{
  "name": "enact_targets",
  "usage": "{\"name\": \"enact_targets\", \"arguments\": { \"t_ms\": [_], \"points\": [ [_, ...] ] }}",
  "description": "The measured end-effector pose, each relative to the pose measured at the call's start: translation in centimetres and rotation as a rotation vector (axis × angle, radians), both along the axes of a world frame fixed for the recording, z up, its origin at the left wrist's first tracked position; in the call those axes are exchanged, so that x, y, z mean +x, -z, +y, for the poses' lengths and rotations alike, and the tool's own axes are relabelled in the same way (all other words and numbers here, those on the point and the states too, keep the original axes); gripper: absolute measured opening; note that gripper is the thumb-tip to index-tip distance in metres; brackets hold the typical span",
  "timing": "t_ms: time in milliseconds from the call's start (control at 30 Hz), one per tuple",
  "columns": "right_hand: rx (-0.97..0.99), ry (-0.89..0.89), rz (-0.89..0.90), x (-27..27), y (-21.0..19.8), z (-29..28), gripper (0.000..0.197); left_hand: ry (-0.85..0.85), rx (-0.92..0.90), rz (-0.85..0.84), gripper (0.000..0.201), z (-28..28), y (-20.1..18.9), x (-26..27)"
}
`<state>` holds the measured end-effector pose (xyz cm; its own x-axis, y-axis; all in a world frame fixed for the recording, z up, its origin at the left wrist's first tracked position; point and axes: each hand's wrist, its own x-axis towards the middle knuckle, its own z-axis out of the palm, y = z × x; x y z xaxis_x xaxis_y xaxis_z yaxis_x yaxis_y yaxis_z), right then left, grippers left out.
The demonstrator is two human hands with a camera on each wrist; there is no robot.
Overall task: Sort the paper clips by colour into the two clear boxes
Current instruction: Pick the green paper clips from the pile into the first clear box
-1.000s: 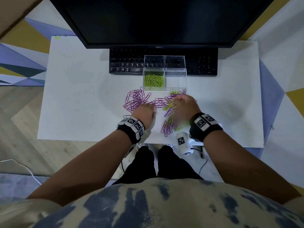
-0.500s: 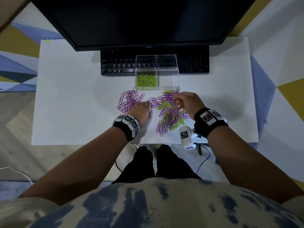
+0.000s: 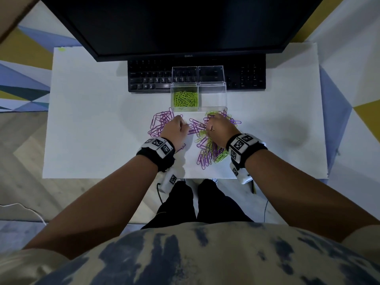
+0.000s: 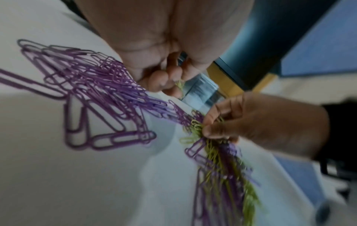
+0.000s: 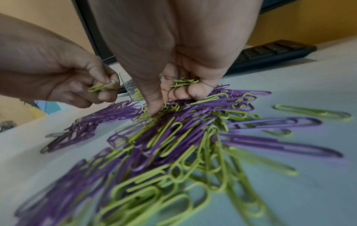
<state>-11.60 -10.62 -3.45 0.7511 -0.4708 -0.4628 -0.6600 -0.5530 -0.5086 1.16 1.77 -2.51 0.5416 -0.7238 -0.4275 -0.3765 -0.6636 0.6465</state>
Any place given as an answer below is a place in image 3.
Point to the person's right hand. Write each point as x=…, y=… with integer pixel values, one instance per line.
x=221, y=130

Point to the person's left hand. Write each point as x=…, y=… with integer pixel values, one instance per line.
x=175, y=130

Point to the heap of purple paper clips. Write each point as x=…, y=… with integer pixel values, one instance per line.
x=158, y=121

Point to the pile of mixed paper clips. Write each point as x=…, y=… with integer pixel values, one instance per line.
x=205, y=157

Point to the heap of green paper clips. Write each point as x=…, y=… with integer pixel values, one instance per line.
x=185, y=99

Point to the person's left forearm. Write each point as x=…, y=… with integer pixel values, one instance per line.
x=98, y=210

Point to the person's right forearm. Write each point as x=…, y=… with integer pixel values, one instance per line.
x=305, y=198

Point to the person's black trousers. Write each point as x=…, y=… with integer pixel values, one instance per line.
x=207, y=204

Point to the person's tie-dye shirt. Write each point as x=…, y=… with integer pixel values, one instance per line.
x=193, y=258

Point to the black left wristband with markers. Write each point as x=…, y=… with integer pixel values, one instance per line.
x=154, y=157

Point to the black wristband with markers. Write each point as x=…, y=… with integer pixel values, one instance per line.
x=154, y=157
x=252, y=152

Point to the black right wristband with markers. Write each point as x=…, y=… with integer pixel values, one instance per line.
x=252, y=152

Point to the black keyboard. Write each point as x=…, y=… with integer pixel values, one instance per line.
x=145, y=77

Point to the black computer monitor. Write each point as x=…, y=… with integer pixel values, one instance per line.
x=178, y=20

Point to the brown wooden board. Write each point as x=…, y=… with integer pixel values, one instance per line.
x=12, y=11

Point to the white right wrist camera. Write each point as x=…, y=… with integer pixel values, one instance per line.
x=242, y=176

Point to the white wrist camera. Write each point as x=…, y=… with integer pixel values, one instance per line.
x=242, y=176
x=169, y=182

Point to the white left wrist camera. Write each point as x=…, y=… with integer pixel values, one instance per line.
x=169, y=182

